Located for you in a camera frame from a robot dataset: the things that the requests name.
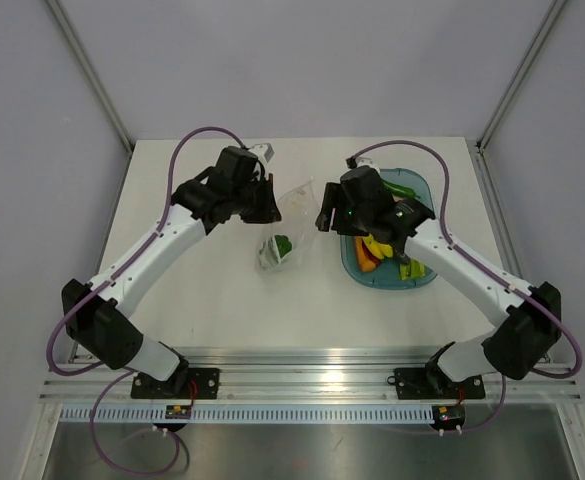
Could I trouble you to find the clear zip top bag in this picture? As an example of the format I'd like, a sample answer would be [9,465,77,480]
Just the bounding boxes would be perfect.
[256,177,320,273]

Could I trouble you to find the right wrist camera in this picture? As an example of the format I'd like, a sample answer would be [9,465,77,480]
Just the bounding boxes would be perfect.
[354,157,380,173]

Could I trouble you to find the aluminium mounting rail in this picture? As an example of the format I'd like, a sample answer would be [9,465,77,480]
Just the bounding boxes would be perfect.
[38,347,582,405]

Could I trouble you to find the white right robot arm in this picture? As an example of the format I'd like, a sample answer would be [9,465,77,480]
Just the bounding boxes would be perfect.
[316,166,561,397]

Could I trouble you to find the white slotted cable duct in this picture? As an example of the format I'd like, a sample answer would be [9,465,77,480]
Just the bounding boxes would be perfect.
[60,404,434,425]

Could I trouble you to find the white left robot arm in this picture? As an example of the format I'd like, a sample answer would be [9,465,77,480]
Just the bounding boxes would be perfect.
[62,143,281,398]

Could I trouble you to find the green bell pepper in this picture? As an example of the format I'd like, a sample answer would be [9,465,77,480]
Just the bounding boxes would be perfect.
[274,234,293,259]

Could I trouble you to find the right aluminium frame post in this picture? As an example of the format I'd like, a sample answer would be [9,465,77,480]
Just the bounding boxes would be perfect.
[476,0,571,154]

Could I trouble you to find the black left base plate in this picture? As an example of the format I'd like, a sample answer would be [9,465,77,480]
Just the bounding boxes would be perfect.
[130,367,221,400]

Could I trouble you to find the teal plastic tray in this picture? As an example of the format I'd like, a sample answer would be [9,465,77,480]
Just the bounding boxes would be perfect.
[339,168,437,290]

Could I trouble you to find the left aluminium frame post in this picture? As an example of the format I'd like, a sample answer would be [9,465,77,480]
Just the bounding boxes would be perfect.
[43,0,135,158]

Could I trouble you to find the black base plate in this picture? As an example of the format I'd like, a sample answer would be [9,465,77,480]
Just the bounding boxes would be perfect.
[130,367,221,400]
[386,367,486,400]

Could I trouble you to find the aluminium frame post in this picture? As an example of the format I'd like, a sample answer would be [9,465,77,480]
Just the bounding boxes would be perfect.
[476,0,571,154]
[43,0,135,158]

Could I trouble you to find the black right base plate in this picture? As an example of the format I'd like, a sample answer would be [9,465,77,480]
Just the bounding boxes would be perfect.
[386,367,486,400]

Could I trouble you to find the green chili pepper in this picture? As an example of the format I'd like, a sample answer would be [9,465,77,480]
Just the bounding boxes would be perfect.
[383,181,417,198]

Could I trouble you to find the yellow green corn cob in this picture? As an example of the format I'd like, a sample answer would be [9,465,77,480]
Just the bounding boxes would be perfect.
[399,260,427,281]

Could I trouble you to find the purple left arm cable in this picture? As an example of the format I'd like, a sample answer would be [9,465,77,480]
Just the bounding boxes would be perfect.
[46,126,248,377]

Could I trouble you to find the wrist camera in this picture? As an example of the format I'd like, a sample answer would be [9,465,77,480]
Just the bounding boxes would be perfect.
[354,157,380,173]
[248,143,274,165]

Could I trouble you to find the yellow banana bunch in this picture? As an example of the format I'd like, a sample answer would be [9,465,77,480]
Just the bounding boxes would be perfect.
[363,235,394,260]

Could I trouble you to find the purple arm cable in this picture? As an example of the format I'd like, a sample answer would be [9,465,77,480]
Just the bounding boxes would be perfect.
[46,126,248,377]
[345,139,584,378]

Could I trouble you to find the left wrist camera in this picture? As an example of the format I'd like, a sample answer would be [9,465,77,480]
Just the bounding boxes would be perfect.
[248,143,274,165]

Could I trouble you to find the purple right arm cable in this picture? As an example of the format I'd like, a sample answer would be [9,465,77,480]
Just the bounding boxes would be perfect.
[345,139,584,378]

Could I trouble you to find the orange carrot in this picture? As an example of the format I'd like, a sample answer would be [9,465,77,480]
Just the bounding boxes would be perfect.
[354,237,377,273]

